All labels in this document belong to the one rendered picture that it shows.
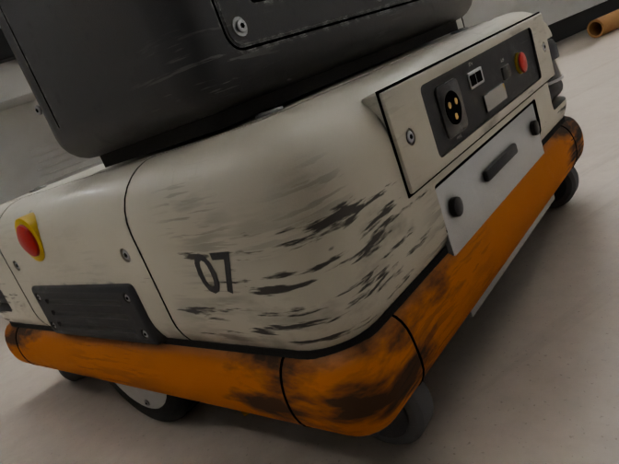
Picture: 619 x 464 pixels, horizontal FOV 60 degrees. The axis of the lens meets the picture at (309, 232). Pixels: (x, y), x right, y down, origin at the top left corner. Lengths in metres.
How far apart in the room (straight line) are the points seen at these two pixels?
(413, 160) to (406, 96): 0.05
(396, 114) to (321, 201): 0.11
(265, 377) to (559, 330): 0.29
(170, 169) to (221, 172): 0.07
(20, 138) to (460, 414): 1.73
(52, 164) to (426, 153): 1.66
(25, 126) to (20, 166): 0.13
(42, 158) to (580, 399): 1.78
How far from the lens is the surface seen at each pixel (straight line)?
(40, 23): 0.53
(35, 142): 1.99
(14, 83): 1.81
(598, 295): 0.61
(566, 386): 0.50
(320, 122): 0.37
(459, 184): 0.50
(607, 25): 2.86
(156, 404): 0.63
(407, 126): 0.42
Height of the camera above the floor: 0.30
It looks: 16 degrees down
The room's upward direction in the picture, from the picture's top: 21 degrees counter-clockwise
